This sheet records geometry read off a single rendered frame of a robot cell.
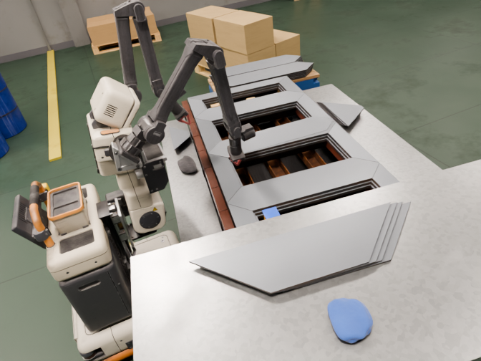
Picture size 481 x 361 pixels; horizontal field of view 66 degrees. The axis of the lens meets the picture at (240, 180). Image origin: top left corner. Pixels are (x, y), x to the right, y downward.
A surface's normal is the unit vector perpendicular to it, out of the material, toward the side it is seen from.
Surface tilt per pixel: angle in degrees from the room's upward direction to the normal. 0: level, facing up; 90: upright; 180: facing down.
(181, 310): 0
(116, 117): 90
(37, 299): 0
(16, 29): 90
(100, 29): 90
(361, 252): 0
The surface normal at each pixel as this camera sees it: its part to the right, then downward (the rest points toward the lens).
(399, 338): -0.12, -0.79
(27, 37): 0.39, 0.51
